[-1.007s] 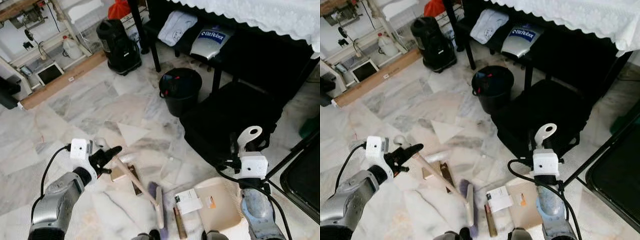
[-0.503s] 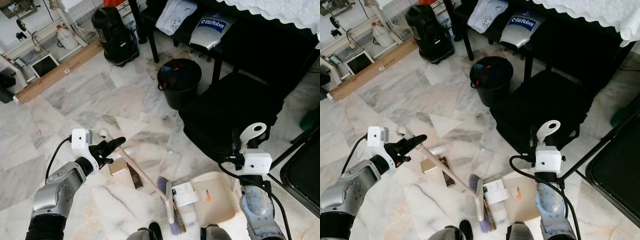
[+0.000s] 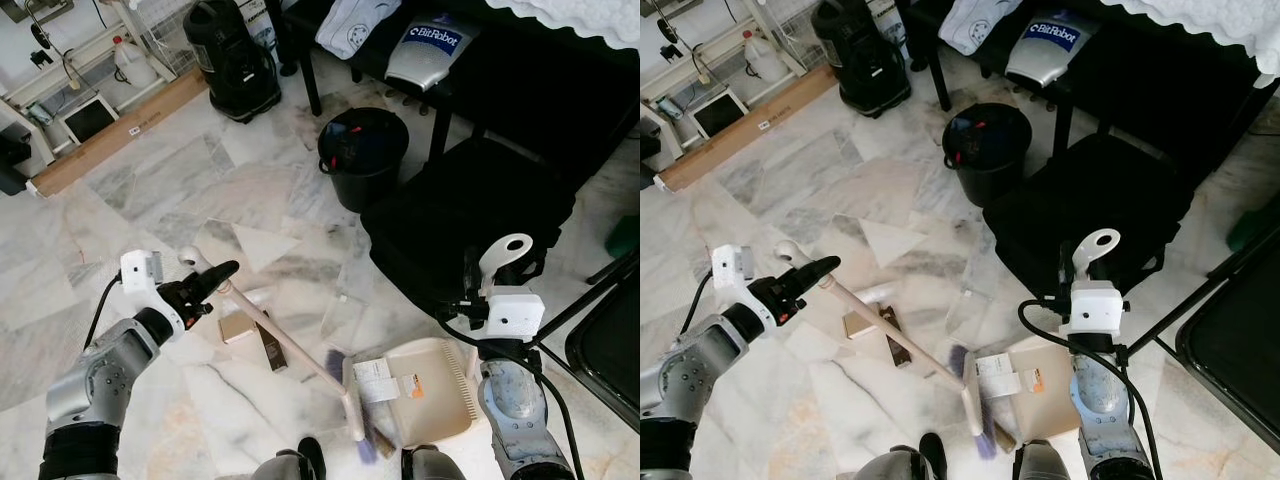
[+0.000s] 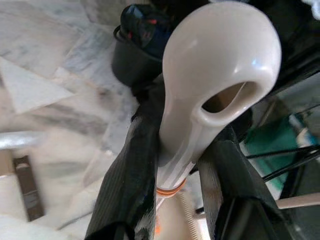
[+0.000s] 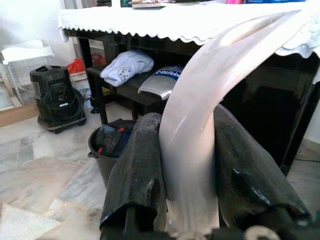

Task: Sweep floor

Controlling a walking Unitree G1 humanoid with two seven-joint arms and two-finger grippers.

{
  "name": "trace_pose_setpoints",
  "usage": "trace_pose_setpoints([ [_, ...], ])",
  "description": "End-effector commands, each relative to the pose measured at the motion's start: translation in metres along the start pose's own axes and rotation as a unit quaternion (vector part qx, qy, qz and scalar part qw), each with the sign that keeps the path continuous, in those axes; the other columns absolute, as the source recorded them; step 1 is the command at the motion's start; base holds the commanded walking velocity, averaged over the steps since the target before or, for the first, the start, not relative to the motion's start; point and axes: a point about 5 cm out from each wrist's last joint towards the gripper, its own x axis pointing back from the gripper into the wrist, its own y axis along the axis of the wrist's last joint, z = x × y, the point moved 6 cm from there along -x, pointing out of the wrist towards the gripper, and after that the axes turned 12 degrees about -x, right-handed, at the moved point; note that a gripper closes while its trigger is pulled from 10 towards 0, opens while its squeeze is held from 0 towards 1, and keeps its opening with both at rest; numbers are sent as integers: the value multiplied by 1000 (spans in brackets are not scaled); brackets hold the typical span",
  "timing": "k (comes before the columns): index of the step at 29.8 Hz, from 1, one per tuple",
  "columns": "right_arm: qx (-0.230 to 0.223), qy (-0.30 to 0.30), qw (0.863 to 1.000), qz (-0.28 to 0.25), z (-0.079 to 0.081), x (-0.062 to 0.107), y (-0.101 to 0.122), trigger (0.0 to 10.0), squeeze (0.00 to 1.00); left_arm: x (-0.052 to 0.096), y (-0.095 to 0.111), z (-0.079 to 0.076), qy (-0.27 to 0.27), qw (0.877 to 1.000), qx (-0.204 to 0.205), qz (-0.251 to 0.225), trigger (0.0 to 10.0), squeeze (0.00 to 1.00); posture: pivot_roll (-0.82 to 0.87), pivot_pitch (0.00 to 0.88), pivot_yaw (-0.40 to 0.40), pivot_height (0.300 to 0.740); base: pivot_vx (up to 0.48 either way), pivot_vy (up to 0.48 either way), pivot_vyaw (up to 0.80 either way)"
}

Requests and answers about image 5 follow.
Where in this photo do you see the brown wooden board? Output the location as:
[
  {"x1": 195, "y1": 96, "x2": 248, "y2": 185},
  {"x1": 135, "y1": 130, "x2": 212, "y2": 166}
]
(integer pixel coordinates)
[{"x1": 0, "y1": 103, "x2": 40, "y2": 128}]

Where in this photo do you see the folded light blue garment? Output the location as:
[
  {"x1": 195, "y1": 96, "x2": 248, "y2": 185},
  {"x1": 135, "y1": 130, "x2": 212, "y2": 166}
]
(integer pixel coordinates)
[{"x1": 99, "y1": 49, "x2": 155, "y2": 88}]

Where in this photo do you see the black upright piano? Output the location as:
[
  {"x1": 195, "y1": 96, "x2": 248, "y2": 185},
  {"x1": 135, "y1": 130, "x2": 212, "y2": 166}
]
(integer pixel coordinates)
[{"x1": 66, "y1": 28, "x2": 320, "y2": 176}]

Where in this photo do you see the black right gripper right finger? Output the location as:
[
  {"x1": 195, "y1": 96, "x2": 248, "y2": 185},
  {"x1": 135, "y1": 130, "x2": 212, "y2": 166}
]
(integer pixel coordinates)
[{"x1": 213, "y1": 103, "x2": 312, "y2": 228}]

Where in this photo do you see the white scalloped tablecloth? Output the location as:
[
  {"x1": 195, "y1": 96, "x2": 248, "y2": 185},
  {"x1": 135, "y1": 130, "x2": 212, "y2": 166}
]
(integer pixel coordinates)
[{"x1": 57, "y1": 2, "x2": 320, "y2": 57}]

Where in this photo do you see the broom with white grip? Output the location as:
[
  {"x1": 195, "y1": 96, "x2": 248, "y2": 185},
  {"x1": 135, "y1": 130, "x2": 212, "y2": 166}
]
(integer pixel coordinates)
[{"x1": 158, "y1": 9, "x2": 311, "y2": 237}]

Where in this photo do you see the blue box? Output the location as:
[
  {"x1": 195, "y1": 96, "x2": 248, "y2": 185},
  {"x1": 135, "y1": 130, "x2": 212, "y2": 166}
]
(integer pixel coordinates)
[{"x1": 246, "y1": 0, "x2": 307, "y2": 5}]

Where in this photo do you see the red plastic bag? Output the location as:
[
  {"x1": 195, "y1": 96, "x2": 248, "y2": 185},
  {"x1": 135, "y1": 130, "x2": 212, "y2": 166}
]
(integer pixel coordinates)
[{"x1": 66, "y1": 57, "x2": 87, "y2": 75}]

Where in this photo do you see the thin black floor cable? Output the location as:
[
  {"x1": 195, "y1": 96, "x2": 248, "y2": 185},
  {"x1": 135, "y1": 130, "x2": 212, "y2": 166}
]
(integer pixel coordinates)
[{"x1": 294, "y1": 155, "x2": 320, "y2": 163}]

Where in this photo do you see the coiled black vacuum cable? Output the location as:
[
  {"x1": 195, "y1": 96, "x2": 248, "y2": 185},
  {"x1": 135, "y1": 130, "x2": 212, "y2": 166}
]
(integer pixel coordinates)
[{"x1": 43, "y1": 87, "x2": 86, "y2": 123}]

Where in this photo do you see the white cardboard box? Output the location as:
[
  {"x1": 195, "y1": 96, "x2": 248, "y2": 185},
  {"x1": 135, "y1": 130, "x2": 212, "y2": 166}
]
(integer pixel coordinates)
[{"x1": 69, "y1": 71, "x2": 91, "y2": 100}]

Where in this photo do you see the silver bag with blue print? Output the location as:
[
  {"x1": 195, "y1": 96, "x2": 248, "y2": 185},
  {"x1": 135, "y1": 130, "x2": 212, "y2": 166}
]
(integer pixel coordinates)
[{"x1": 137, "y1": 65, "x2": 186, "y2": 101}]

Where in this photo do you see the black plastic bucket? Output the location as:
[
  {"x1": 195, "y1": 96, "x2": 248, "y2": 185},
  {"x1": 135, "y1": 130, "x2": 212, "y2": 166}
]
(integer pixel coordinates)
[{"x1": 87, "y1": 119, "x2": 141, "y2": 188}]

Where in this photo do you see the black canister vacuum cleaner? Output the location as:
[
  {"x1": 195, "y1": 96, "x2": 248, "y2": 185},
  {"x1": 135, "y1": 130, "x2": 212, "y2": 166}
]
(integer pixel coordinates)
[{"x1": 29, "y1": 64, "x2": 87, "y2": 135}]

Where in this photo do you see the dark crumpled rubbish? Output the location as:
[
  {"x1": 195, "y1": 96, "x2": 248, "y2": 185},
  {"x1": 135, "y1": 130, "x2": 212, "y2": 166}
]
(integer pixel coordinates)
[{"x1": 94, "y1": 124, "x2": 133, "y2": 158}]

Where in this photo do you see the black piano bench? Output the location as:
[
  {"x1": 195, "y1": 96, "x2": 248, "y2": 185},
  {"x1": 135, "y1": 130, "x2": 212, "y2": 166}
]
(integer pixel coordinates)
[{"x1": 86, "y1": 65, "x2": 176, "y2": 125}]

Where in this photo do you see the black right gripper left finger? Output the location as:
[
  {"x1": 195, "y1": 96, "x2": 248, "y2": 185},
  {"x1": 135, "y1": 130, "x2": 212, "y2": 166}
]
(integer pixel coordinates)
[{"x1": 99, "y1": 112, "x2": 167, "y2": 231}]

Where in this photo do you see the white wire basket rack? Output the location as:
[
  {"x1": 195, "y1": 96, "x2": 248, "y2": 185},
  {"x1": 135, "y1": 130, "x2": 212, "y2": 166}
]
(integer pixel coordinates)
[{"x1": 1, "y1": 39, "x2": 56, "y2": 106}]

